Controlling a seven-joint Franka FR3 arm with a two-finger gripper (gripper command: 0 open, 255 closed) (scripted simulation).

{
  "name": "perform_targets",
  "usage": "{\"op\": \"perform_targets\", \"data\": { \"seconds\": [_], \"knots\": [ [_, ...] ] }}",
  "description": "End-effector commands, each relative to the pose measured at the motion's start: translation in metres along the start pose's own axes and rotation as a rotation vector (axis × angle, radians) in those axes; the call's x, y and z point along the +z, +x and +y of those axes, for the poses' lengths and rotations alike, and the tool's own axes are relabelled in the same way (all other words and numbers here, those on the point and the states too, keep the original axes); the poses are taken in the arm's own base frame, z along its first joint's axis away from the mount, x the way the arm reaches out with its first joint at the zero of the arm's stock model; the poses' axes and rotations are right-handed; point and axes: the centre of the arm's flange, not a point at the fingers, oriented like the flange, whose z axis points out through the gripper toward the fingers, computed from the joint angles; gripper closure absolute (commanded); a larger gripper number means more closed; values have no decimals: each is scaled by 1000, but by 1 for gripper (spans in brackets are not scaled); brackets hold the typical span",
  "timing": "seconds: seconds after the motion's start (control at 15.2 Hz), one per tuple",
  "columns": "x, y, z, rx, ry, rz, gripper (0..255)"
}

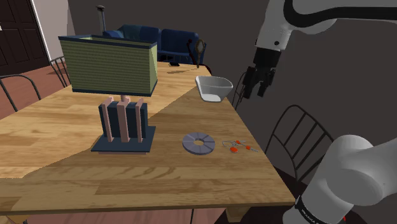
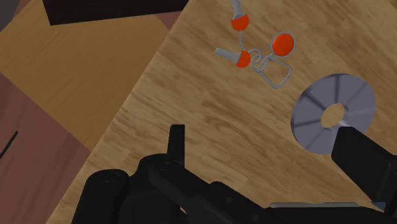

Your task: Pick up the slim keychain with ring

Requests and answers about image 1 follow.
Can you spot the black metal chair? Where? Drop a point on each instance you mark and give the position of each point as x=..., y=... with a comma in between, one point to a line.
x=6, y=93
x=56, y=71
x=280, y=124
x=238, y=90

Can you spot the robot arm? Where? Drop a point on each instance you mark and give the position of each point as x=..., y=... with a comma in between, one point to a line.
x=347, y=173

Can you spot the grey post with dark cap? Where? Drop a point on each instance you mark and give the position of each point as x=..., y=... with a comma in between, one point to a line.
x=101, y=20

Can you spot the dark panelled door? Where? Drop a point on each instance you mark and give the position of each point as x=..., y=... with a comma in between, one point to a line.
x=18, y=34

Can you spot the white bowl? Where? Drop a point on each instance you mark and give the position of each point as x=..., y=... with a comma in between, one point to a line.
x=214, y=88

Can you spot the green shade table lamp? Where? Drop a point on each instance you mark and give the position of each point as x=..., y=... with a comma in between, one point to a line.
x=108, y=68

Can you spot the blue sofa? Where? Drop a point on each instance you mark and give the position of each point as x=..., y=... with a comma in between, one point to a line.
x=173, y=40

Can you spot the wooden table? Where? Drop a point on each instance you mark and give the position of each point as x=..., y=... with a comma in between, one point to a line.
x=186, y=183

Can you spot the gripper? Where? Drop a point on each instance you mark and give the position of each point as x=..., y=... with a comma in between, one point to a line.
x=266, y=59

